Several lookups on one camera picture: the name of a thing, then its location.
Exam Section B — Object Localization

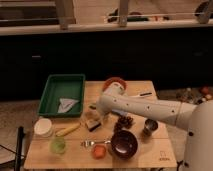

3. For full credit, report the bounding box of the orange tomato toy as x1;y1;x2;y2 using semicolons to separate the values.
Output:
92;145;106;159

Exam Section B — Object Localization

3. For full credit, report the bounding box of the silver fork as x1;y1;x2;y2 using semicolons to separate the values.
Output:
81;140;111;147

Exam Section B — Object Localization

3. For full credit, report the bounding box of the orange bowl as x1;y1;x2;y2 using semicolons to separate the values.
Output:
102;77;127;91

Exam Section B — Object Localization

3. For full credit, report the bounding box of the white paper cup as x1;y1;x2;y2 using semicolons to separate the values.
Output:
34;118;53;137

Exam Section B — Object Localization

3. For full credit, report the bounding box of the pine cone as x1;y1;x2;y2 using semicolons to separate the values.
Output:
114;116;133;132

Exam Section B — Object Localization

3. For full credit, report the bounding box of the grey folded cloth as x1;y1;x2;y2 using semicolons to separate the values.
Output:
58;98;78;113

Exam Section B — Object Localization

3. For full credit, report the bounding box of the black chair frame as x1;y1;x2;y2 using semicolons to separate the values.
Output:
0;126;25;171

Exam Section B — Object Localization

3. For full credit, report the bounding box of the green plastic tray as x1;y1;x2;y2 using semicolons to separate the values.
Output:
38;74;85;118

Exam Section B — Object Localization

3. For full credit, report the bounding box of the wooden blackboard eraser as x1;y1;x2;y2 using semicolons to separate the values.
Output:
86;119;101;132

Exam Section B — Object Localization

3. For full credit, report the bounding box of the metal cup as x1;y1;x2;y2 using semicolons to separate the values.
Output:
143;119;158;136

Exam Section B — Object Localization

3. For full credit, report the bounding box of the blue sponge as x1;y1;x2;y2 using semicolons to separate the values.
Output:
112;110;127;116

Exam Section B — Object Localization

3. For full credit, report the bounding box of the yellow banana toy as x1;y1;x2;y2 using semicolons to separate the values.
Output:
56;123;81;137

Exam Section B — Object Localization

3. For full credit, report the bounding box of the dark purple bowl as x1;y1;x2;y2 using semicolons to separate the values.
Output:
111;130;138;159

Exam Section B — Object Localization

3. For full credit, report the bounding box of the green plastic cup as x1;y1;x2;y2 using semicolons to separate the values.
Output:
50;137;66;154

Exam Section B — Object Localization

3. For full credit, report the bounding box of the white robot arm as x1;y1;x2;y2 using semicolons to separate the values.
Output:
95;81;213;171

